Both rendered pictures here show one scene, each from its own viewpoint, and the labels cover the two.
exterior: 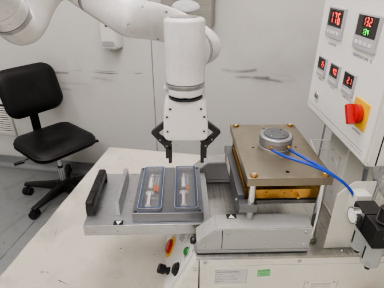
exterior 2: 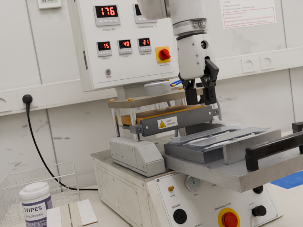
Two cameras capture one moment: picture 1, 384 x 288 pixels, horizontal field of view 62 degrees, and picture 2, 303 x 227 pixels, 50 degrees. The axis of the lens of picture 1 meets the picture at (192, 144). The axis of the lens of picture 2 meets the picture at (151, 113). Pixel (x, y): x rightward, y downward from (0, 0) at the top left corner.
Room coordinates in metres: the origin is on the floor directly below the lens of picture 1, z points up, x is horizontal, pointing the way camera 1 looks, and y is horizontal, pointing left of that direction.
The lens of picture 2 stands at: (1.12, 0.69, 1.15)
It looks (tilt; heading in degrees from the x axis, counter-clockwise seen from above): 5 degrees down; 246
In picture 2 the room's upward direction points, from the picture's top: 9 degrees counter-clockwise
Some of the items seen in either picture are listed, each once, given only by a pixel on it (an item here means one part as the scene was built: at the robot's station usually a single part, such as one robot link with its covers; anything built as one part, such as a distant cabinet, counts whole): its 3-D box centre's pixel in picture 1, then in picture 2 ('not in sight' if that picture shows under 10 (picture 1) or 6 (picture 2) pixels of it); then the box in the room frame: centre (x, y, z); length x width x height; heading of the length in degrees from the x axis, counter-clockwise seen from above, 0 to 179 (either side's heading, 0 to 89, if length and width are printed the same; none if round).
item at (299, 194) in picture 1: (272, 164); (163, 107); (0.68, -0.20, 1.07); 0.22 x 0.17 x 0.10; 2
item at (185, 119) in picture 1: (186, 114); (194, 55); (0.68, 0.01, 1.20); 0.10 x 0.08 x 0.11; 91
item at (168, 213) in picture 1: (169, 191); (217, 143); (0.68, 0.06, 0.98); 0.20 x 0.17 x 0.03; 2
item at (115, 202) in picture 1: (151, 195); (231, 150); (0.68, 0.11, 0.97); 0.30 x 0.22 x 0.08; 92
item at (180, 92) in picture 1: (184, 87); (190, 29); (0.68, 0.02, 1.26); 0.09 x 0.08 x 0.03; 91
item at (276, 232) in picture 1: (248, 233); (217, 133); (0.55, -0.13, 0.96); 0.26 x 0.05 x 0.07; 92
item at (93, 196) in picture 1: (97, 190); (279, 149); (0.68, 0.24, 0.99); 0.15 x 0.02 x 0.04; 2
